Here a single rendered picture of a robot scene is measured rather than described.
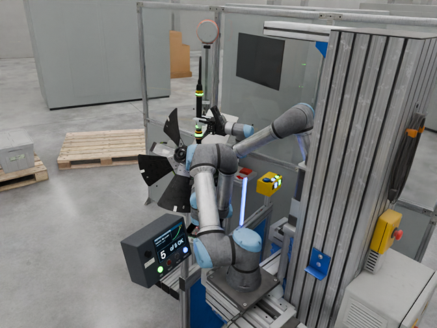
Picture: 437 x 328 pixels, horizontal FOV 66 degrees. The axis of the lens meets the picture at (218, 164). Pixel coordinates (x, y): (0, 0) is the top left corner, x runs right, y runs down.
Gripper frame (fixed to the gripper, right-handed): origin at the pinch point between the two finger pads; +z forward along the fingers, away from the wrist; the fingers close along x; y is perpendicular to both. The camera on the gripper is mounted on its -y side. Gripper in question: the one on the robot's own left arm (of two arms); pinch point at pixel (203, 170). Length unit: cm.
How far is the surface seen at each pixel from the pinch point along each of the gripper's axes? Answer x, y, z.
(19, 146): 47, 226, 184
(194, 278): 36, 6, -49
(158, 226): -8, 16, -64
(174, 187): 11.4, 19.2, 2.0
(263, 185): 16.3, -36.3, 7.2
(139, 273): 3, 23, -78
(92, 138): 82, 184, 291
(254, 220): 35.8, -29.1, -2.6
